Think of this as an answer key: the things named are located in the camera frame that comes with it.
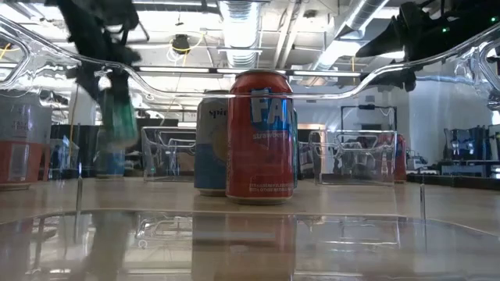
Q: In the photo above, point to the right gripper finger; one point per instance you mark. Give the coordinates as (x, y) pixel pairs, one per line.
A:
(390, 43)
(398, 76)

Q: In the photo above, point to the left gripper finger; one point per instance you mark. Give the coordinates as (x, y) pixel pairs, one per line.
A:
(86, 84)
(120, 84)

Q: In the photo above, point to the clear plastic bin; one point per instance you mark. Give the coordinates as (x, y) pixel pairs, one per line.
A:
(168, 132)
(351, 253)
(351, 134)

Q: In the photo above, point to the red Fanta strawberry can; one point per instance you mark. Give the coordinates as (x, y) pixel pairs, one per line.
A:
(401, 160)
(259, 156)

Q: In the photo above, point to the orange Spindrift can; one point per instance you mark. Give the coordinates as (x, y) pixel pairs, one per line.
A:
(23, 156)

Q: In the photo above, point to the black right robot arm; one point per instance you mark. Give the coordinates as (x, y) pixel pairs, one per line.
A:
(468, 23)

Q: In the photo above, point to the ceiling light strip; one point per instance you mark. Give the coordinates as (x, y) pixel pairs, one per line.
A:
(232, 71)
(326, 73)
(173, 69)

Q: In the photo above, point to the black ceiling-mounted device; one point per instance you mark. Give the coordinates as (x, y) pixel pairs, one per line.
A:
(181, 43)

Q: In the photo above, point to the equipment shelf rack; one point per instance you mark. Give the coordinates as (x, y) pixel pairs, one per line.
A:
(468, 144)

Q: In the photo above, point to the black frame stand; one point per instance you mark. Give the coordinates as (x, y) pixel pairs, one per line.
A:
(369, 106)

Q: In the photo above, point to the silver ribbed ceiling duct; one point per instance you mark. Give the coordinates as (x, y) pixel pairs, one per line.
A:
(240, 31)

